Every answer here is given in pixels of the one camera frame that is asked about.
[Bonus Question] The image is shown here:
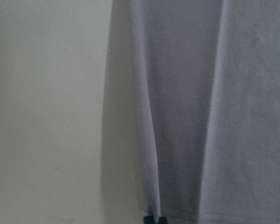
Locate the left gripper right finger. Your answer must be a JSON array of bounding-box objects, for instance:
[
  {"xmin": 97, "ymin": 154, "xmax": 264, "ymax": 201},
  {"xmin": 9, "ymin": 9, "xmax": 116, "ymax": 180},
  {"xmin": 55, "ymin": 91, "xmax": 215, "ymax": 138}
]
[{"xmin": 158, "ymin": 217, "xmax": 168, "ymax": 224}]

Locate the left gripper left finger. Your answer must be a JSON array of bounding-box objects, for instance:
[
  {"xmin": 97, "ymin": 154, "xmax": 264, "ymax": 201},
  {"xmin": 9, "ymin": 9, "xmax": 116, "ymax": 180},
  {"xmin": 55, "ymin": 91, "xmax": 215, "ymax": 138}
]
[{"xmin": 143, "ymin": 216, "xmax": 157, "ymax": 224}]

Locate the dark brown t-shirt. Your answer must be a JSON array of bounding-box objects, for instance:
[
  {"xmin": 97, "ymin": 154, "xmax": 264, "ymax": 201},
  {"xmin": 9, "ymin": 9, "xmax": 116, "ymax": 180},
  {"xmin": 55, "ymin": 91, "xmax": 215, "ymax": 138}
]
[{"xmin": 102, "ymin": 0, "xmax": 280, "ymax": 224}]

